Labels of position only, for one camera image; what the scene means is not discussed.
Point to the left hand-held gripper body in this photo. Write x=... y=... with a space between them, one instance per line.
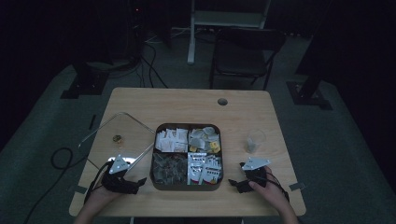
x=118 y=180

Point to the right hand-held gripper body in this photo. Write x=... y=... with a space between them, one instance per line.
x=257 y=172

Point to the grey tea bag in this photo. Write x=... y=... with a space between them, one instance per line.
x=251 y=145

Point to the clear glass cup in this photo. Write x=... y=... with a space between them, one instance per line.
x=256 y=140

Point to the clear lid with gold knob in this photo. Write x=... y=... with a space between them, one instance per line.
x=117 y=139

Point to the dark compartment tea box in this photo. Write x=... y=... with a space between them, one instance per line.
x=186 y=187

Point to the pile of yellow-tagged tea bags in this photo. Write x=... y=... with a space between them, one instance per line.
x=204 y=138

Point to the person's right hand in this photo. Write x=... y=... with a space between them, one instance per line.
x=269 y=193

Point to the person's left hand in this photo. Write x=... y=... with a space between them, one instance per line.
x=99 y=196

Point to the pile of clear dark sachets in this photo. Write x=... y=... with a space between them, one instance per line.
x=169 y=169

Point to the pile of white red packets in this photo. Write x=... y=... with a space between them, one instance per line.
x=204 y=169

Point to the pile of white sachets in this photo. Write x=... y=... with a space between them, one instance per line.
x=171 y=140

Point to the small black floor strip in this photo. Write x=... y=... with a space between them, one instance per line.
x=92 y=122

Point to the black stand base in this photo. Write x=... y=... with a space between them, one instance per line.
x=308 y=96
x=84 y=85

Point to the black folding chair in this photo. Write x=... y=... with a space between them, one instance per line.
x=239 y=59

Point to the dark computer tower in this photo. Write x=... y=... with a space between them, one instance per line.
x=136 y=28

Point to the white metal desk frame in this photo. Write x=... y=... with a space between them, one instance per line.
x=225 y=18

